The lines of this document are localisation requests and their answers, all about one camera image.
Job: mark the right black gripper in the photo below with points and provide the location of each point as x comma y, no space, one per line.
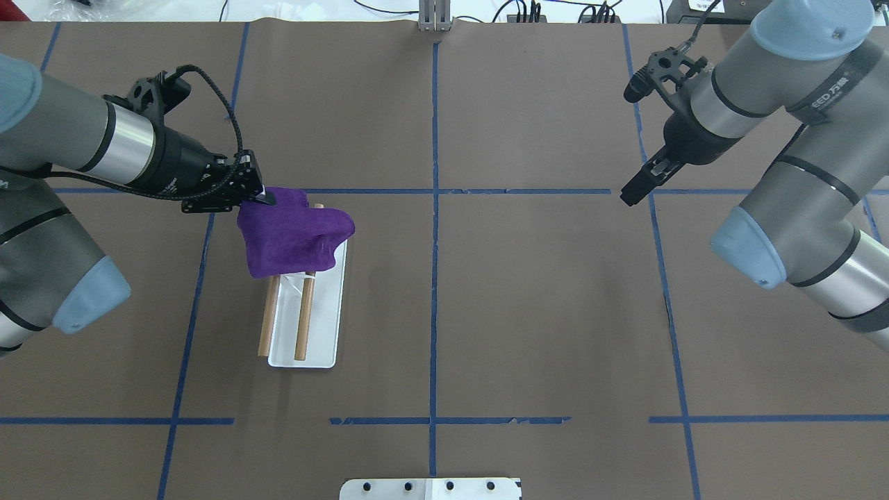
687,142

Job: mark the purple towel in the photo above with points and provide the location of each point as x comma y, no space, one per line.
290,236

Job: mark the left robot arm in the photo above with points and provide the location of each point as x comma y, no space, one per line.
53,273

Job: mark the wooden rack rod near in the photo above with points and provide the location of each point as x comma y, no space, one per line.
269,316

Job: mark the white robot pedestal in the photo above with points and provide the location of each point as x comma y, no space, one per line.
432,488

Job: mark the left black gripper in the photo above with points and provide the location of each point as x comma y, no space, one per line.
182,163

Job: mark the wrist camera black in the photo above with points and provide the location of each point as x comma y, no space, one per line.
666,72
153,97

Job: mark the wooden rack rod far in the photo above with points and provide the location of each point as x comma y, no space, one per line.
305,308

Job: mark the wooden rack rod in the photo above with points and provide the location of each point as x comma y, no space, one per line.
269,316
305,308

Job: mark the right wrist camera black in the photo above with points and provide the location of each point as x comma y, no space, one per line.
666,72

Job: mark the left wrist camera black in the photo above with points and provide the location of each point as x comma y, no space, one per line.
153,97

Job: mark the white towel rack base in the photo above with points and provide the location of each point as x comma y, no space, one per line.
324,317

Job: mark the aluminium frame post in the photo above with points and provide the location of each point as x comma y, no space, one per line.
435,16

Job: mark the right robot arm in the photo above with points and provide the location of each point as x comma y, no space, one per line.
817,61

